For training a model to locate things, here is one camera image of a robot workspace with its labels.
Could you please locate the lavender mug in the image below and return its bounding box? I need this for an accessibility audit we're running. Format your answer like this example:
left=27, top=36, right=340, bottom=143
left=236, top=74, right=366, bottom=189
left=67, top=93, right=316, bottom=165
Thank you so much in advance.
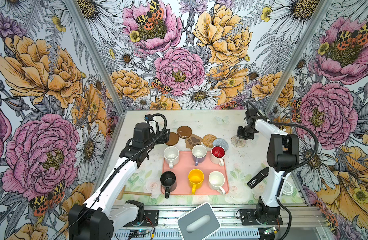
left=192, top=145, right=207, bottom=166

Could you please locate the light brown round wooden coaster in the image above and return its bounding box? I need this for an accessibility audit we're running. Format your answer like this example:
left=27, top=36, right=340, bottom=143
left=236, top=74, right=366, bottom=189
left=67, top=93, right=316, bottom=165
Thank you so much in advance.
left=166, top=132, right=179, bottom=146

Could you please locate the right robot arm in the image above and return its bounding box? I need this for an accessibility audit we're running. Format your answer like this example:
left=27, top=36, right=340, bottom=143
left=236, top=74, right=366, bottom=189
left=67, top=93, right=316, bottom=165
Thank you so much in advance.
left=237, top=109, right=300, bottom=225

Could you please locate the black handheld device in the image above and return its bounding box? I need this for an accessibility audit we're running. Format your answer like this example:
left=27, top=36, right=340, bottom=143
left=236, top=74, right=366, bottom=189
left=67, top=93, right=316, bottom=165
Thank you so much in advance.
left=247, top=167, right=270, bottom=189

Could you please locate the white mug back left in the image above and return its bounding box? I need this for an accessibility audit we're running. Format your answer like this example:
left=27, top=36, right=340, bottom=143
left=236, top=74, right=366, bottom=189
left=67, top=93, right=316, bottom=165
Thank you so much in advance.
left=164, top=146, right=180, bottom=169

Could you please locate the white mug front right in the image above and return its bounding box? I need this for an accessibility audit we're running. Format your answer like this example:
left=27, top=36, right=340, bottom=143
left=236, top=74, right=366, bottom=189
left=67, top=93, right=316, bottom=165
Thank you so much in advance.
left=208, top=171, right=226, bottom=195

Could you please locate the dark brown round wooden coaster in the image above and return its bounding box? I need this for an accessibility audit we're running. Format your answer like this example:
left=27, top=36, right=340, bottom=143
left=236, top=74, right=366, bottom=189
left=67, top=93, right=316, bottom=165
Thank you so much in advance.
left=177, top=126, right=193, bottom=139

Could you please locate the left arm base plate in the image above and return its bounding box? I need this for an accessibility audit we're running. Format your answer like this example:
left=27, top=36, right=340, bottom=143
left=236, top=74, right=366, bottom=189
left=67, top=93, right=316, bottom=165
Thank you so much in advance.
left=134, top=210, right=160, bottom=227

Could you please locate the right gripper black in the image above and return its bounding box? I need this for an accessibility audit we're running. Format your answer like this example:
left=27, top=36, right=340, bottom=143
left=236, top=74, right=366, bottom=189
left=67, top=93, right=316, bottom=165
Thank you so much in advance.
left=236, top=125, right=258, bottom=141

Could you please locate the paw shaped wooden coaster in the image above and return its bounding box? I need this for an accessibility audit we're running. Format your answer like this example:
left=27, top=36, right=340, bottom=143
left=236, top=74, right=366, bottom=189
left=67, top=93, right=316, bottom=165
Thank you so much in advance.
left=185, top=135, right=203, bottom=150

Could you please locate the light blue woven coaster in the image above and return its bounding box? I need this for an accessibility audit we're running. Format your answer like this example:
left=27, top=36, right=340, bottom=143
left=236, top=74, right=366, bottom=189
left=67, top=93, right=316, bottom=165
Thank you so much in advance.
left=213, top=138, right=229, bottom=151

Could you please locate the woven rattan round coaster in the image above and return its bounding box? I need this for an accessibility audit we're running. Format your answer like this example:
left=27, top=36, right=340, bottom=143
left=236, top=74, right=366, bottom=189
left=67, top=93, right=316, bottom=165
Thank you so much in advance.
left=202, top=134, right=217, bottom=148

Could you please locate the red inside white mug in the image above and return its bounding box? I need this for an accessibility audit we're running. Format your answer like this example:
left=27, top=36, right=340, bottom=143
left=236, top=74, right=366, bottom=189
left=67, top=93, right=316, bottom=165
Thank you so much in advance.
left=210, top=146, right=226, bottom=167

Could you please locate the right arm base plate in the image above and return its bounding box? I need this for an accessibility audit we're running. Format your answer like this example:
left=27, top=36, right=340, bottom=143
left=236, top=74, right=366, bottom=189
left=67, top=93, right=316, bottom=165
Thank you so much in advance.
left=236, top=209, right=284, bottom=226

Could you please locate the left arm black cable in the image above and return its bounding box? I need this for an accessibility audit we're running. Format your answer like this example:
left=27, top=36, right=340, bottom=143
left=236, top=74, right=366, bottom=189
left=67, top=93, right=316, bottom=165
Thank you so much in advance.
left=54, top=113, right=169, bottom=240

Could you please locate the black mug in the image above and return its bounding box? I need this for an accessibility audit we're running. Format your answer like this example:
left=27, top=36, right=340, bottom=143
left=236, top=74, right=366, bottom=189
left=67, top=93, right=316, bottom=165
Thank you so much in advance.
left=160, top=171, right=177, bottom=199

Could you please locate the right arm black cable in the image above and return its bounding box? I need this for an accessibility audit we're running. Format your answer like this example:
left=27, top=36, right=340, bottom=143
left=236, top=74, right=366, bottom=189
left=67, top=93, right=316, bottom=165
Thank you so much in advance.
left=245, top=100, right=320, bottom=240

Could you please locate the small green circuit board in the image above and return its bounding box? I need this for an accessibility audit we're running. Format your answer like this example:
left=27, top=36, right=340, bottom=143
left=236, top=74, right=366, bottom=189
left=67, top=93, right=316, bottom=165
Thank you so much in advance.
left=128, top=230, right=147, bottom=240

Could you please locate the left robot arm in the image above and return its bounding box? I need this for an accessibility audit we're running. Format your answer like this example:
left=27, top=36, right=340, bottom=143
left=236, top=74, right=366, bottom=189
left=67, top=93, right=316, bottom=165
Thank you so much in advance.
left=68, top=120, right=170, bottom=240

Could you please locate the multicolour woven round coaster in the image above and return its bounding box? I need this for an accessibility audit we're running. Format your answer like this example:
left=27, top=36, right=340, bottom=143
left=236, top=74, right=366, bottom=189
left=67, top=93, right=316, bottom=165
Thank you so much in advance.
left=231, top=136, right=247, bottom=148

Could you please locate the yellow mug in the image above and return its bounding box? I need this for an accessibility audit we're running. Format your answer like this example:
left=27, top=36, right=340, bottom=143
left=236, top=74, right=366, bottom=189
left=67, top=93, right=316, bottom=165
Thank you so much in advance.
left=188, top=169, right=205, bottom=195

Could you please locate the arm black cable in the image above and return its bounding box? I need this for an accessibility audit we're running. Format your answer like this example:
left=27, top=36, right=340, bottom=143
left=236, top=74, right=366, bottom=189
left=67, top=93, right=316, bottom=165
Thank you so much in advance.
left=54, top=113, right=169, bottom=240
left=245, top=100, right=320, bottom=240

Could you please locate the pink rectangular tray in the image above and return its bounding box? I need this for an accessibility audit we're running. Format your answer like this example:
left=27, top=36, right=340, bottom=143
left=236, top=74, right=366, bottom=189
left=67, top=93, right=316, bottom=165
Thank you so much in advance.
left=163, top=151, right=230, bottom=196

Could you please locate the right small circuit board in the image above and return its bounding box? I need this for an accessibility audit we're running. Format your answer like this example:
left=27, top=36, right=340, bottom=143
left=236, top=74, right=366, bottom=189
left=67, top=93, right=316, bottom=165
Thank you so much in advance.
left=263, top=227, right=278, bottom=235

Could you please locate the white grey box device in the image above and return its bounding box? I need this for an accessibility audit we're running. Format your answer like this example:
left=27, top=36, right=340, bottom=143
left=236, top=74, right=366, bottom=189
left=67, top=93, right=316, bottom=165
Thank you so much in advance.
left=177, top=202, right=221, bottom=240

